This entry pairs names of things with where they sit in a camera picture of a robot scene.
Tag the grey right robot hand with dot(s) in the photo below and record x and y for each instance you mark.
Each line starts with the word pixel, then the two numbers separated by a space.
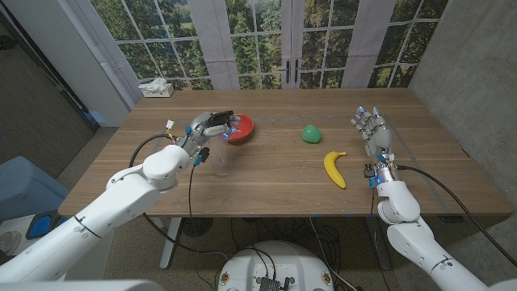
pixel 379 135

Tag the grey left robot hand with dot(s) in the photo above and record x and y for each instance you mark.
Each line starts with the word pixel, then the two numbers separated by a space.
pixel 198 133

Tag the clear spray bottle black head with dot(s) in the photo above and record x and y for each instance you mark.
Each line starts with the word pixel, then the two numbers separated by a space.
pixel 220 118

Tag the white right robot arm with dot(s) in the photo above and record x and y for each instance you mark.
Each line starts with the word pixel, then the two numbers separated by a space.
pixel 412 238

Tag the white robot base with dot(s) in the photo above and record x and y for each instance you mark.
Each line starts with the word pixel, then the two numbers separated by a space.
pixel 278 262

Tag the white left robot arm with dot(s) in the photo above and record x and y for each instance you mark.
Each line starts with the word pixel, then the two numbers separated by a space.
pixel 121 198

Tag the red bowl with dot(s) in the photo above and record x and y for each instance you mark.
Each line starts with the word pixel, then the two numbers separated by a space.
pixel 245 125

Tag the yellow toy banana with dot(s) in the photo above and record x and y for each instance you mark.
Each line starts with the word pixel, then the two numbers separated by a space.
pixel 333 169

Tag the green toy apple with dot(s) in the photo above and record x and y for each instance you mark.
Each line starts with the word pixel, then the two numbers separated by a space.
pixel 312 134

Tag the white tissue box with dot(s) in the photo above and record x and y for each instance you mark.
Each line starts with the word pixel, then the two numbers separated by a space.
pixel 158 91

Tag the round black floor fan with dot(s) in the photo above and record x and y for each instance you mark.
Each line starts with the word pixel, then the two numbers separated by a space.
pixel 196 226

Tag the printed window backdrop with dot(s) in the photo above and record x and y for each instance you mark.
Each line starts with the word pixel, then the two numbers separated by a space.
pixel 250 40

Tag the grey table leg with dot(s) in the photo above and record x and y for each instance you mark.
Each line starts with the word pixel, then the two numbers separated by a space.
pixel 379 250

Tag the white table leg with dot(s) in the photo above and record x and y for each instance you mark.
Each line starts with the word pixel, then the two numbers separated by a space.
pixel 169 250

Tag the blue-grey box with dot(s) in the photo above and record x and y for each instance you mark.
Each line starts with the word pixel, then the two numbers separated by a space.
pixel 24 186

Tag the blue and black foot pedal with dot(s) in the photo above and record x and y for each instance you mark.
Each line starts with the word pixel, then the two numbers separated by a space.
pixel 40 226

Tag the white robot chest edge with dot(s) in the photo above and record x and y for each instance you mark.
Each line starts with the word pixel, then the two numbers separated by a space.
pixel 81 285

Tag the small grey sneaker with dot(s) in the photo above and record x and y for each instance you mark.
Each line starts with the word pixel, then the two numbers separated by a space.
pixel 9 241

